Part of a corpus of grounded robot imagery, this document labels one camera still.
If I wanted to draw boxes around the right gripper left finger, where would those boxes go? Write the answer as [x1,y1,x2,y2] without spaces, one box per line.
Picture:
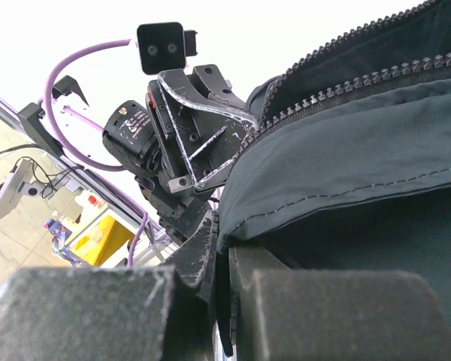
[0,214,217,360]

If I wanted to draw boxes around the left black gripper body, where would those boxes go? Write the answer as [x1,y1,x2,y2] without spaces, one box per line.
[135,63,245,245]

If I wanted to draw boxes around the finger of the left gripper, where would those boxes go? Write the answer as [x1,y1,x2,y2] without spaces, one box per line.
[157,69,258,192]

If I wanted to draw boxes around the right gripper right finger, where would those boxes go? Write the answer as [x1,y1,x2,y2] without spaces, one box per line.
[229,246,451,360]

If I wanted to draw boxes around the dark grey zip jacket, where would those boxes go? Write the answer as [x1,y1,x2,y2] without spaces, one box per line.
[216,1,451,357]

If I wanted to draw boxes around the yellow floor sign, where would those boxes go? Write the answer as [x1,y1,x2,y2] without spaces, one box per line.
[70,215,135,266]

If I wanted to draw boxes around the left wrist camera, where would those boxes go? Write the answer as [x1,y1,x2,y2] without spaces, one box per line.
[136,22,198,75]

